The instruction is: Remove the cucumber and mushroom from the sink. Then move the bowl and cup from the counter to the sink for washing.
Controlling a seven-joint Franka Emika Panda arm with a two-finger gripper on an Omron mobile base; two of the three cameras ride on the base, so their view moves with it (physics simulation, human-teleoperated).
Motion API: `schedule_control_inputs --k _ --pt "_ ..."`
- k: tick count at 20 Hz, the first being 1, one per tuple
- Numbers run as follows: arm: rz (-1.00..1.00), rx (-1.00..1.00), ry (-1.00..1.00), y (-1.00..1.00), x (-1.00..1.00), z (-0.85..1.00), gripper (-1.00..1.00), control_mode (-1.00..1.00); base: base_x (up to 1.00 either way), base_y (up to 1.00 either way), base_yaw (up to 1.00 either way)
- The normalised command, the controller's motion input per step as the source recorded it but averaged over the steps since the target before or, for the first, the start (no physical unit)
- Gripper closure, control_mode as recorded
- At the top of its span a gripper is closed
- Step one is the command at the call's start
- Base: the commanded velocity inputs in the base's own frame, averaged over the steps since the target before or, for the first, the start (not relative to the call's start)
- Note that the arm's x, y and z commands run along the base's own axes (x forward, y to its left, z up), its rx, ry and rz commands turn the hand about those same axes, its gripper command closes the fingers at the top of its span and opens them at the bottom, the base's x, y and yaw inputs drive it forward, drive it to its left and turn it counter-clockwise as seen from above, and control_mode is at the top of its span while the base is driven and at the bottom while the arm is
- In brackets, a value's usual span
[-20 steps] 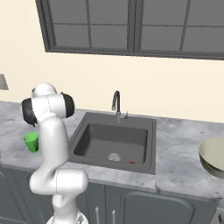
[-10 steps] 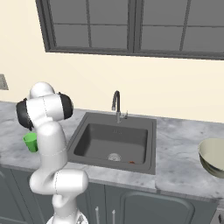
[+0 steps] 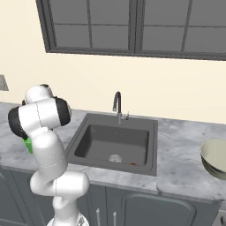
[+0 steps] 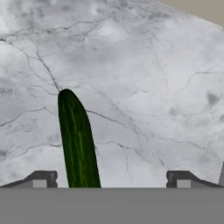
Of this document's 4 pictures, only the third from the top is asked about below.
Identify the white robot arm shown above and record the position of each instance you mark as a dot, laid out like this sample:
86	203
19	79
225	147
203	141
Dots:
48	150

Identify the dark grey sink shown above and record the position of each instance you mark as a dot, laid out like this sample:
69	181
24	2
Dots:
117	144

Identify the brown mushroom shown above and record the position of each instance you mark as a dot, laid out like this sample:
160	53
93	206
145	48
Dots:
133	163

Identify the green cup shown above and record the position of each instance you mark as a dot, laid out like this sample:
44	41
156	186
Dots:
28	145

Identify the pale green bowl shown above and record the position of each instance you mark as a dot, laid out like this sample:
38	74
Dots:
214	156

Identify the dark grey tap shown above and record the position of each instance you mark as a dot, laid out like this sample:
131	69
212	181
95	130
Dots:
118	107

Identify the dark grey window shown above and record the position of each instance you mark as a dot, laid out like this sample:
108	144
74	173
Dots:
135	26

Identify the grey cupboard door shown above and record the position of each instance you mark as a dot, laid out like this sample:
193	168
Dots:
160	210
14	200
94	206

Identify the silver appliance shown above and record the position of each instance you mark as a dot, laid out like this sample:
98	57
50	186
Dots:
221	219

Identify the grey wall socket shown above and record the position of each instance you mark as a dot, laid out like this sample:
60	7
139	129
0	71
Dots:
3	83

